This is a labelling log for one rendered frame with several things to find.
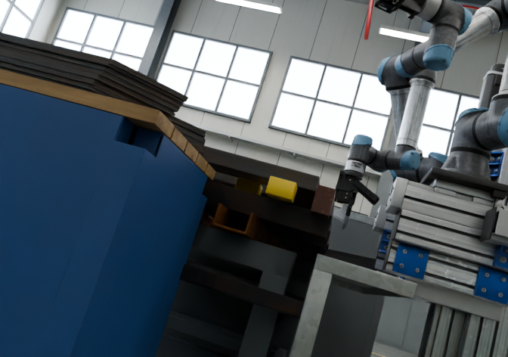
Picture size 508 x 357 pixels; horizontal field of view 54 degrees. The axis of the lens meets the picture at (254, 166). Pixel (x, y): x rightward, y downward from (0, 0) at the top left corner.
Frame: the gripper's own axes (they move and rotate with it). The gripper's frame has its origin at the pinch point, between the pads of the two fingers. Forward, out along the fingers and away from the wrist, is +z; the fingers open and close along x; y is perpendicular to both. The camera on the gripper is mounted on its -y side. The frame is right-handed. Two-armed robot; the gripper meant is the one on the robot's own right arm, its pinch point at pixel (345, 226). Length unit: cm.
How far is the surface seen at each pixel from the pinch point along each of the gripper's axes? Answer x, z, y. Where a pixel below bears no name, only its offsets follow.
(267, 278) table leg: 73, 26, 14
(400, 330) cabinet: -825, 51, -153
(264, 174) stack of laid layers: 77, 4, 21
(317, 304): 84, 28, 2
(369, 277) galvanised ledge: 84, 19, -6
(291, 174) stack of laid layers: 77, 2, 15
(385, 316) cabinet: -825, 35, -122
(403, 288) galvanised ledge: 84, 20, -13
